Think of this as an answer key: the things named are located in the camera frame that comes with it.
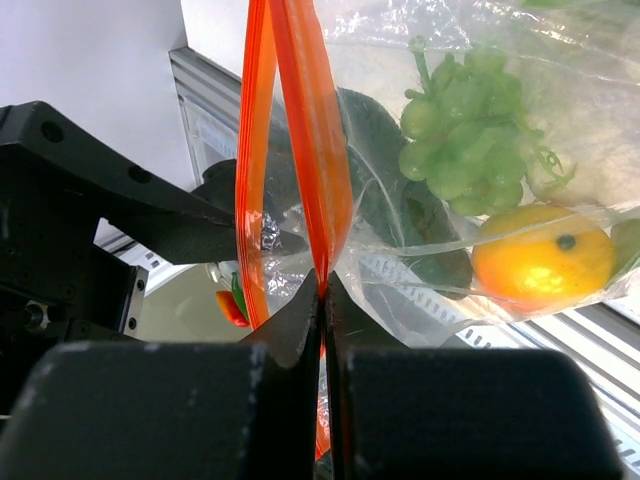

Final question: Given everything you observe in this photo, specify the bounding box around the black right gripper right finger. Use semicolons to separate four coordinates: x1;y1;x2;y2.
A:
323;276;624;479

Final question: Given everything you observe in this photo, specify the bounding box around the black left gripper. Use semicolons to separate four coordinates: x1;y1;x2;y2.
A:
0;100;306;346

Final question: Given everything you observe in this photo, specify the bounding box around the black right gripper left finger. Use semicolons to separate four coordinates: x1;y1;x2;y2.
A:
1;275;320;479

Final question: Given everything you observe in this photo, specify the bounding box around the green cucumber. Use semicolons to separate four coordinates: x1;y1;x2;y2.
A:
264;87;474;301

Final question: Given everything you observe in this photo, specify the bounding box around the yellow orange mango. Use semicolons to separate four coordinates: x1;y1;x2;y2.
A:
471;205;617;314

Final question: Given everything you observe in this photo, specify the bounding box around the clear zip bag orange zipper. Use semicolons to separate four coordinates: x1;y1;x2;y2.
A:
232;1;639;466

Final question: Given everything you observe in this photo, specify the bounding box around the green grape bunch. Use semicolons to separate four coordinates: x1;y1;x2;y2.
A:
398;36;575;216

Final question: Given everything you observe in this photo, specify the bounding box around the white green cauliflower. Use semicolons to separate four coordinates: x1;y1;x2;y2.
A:
515;31;639;208

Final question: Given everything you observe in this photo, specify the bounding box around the white slotted cable duct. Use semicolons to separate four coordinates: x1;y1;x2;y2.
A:
349;252;501;351

